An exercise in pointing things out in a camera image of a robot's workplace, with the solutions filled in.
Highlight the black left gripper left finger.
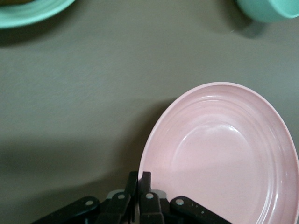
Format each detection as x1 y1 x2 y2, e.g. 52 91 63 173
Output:
95 171 138 224

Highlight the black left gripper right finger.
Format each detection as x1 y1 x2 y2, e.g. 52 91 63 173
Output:
139 172 164 224

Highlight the wide pink shallow bowl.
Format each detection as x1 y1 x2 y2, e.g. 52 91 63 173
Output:
137 81 299 224

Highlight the brown table cover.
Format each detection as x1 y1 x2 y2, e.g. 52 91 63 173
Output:
0 0 299 224

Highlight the wide green shallow bowl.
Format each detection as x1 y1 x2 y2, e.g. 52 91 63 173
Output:
0 0 77 30

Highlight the small green deep bowl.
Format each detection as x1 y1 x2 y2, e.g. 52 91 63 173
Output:
235 0 299 23

